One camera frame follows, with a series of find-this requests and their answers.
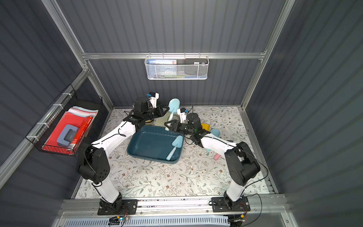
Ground white mesh wall basket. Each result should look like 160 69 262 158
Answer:
144 55 209 80

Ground aluminium front rail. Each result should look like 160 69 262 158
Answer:
58 195 287 213

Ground white vent grille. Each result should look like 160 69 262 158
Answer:
63 215 230 227

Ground grey blue stapler box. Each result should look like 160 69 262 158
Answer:
57 124 78 147

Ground small green circuit board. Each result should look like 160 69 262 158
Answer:
108 216 130 227

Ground purple shovel pink handle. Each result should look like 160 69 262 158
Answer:
214 140 233 161

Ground red folder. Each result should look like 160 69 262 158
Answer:
42 108 97 156

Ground teal plastic storage tray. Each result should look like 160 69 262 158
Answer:
127 125 184 164

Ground yellow toy shovel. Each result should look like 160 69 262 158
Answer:
201 124 210 131

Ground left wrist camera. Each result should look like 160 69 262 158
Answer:
147 92 159 108

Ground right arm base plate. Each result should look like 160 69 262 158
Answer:
209 196 251 213

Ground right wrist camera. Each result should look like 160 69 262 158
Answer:
177 107 188 123

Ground black wire side basket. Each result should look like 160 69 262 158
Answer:
26 89 108 156

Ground blue white box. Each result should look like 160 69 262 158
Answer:
145 59 177 79

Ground light blue shovel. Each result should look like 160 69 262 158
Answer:
166 135 183 161
167 98 180 122
204 129 220 152

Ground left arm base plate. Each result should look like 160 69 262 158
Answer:
97 199 138 216

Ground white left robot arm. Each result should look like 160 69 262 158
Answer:
76 96 170 204

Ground black device in basket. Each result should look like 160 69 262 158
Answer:
184 58 209 77

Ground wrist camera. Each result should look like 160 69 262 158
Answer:
147 92 159 108
177 107 188 123

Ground pale green flat board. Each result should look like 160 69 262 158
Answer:
154 111 180 128

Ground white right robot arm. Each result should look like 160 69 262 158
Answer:
164 113 261 202

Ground red book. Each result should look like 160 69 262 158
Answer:
68 116 93 151

